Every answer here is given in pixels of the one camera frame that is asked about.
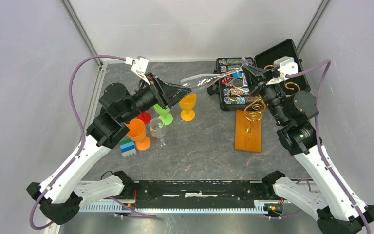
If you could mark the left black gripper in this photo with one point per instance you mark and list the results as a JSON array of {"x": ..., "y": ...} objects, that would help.
[{"x": 170, "y": 92}]

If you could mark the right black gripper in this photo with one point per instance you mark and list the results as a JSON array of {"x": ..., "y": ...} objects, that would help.
[{"x": 253, "y": 75}]

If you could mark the yellow wine glass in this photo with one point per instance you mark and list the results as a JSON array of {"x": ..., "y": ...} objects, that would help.
[{"x": 187, "y": 104}]

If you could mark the green wine glass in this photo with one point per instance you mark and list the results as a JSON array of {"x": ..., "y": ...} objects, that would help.
[{"x": 164, "y": 114}]

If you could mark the clear wine glass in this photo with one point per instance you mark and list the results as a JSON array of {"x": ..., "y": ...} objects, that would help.
[
  {"x": 158, "y": 130},
  {"x": 199, "y": 82}
]

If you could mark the red wine glass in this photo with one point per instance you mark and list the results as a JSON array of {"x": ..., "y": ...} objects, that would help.
[{"x": 145, "y": 117}]

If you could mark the orange wine glass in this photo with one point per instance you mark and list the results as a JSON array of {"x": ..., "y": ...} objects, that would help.
[{"x": 138, "y": 134}]

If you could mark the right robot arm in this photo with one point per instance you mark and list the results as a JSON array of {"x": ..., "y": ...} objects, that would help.
[{"x": 338, "y": 210}]

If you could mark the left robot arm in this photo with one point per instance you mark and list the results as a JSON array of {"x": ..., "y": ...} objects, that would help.
[{"x": 60, "y": 196}]

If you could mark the orange wooden rack base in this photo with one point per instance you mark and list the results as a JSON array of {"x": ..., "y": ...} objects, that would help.
[{"x": 248, "y": 135}]

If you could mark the black poker chip case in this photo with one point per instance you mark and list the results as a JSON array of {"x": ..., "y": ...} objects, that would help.
[{"x": 261, "y": 60}]

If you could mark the green blue toy block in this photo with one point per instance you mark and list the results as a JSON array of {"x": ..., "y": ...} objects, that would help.
[{"x": 128, "y": 148}]

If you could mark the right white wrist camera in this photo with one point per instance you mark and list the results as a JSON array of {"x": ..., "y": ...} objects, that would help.
[{"x": 285, "y": 67}]

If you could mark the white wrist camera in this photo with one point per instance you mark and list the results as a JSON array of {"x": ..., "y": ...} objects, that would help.
[
  {"x": 139, "y": 66},
  {"x": 285, "y": 67}
]

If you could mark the gold wire glass rack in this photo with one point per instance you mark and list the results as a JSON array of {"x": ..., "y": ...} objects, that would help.
[{"x": 253, "y": 111}]

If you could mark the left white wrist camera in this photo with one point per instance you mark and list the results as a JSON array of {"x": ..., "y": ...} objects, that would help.
[{"x": 139, "y": 66}]

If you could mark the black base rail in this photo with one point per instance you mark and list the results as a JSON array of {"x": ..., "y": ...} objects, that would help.
[{"x": 197, "y": 193}]

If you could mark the white cable duct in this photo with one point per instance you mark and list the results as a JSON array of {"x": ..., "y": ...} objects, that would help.
[{"x": 109, "y": 206}]

